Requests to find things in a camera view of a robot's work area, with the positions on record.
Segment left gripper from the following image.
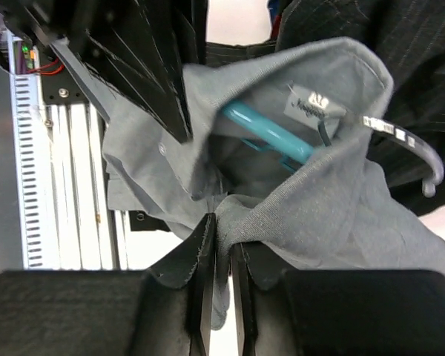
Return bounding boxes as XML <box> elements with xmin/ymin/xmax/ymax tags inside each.
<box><xmin>0</xmin><ymin>0</ymin><xmax>192</xmax><ymax>143</ymax></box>

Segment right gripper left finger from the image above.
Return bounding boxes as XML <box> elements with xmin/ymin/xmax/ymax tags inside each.
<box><xmin>0</xmin><ymin>214</ymin><xmax>216</xmax><ymax>355</ymax></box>

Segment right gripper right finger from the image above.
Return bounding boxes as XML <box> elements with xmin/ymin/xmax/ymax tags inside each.
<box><xmin>231</xmin><ymin>243</ymin><xmax>445</xmax><ymax>355</ymax></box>

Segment grey shirt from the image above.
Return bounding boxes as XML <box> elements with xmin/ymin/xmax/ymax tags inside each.
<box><xmin>102</xmin><ymin>38</ymin><xmax>445</xmax><ymax>330</ymax></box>

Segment teal hanger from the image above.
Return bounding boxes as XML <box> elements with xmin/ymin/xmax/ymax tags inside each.
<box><xmin>222</xmin><ymin>101</ymin><xmax>444</xmax><ymax>197</ymax></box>

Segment black pinstripe shirt on table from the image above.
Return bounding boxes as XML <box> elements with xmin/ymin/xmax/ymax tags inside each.
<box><xmin>207</xmin><ymin>1</ymin><xmax>445</xmax><ymax>216</ymax></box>

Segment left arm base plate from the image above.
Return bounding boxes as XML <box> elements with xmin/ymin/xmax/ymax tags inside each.
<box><xmin>36</xmin><ymin>51</ymin><xmax>90</xmax><ymax>108</ymax></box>

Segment slotted cable duct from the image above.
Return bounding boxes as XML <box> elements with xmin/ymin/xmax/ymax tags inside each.
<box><xmin>7</xmin><ymin>31</ymin><xmax>45</xmax><ymax>269</ymax></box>

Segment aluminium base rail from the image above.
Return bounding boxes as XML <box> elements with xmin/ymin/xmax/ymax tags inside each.
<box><xmin>40</xmin><ymin>104</ymin><xmax>130</xmax><ymax>270</ymax></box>

